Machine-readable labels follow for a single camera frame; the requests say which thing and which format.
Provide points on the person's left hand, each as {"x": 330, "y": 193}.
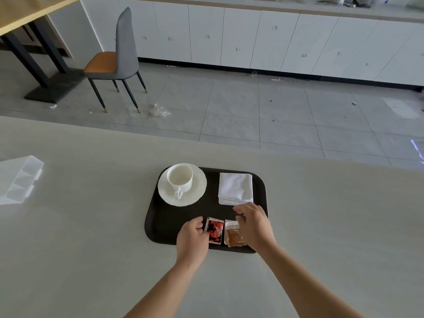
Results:
{"x": 190, "y": 243}

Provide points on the person's right hand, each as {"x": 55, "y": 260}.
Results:
{"x": 258, "y": 228}

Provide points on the person's left thumb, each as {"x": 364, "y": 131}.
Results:
{"x": 197, "y": 221}

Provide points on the person's right fingers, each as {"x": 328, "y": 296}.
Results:
{"x": 243, "y": 211}

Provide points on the red and black sachet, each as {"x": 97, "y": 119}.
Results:
{"x": 215, "y": 230}

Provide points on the person's right forearm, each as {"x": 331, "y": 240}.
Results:
{"x": 304, "y": 284}

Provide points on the person's left forearm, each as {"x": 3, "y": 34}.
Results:
{"x": 165, "y": 288}

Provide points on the folded white napkin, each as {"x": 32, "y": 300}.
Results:
{"x": 235, "y": 187}

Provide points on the brown and white sachet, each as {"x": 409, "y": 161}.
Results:
{"x": 232, "y": 235}

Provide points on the black serving tray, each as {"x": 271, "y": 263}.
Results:
{"x": 170, "y": 221}

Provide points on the white saucer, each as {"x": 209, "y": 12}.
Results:
{"x": 198, "y": 192}

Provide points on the white cup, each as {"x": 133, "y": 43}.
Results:
{"x": 180, "y": 178}

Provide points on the crumpled clear plastic wrap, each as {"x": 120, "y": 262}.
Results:
{"x": 159, "y": 111}

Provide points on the white cabinet row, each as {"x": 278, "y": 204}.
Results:
{"x": 238, "y": 36}

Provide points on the grey chair with orange seat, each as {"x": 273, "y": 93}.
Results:
{"x": 126, "y": 52}

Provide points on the clear plastic compartment box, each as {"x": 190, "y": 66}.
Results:
{"x": 18, "y": 178}

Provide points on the wooden table with black legs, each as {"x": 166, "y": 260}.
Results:
{"x": 20, "y": 9}

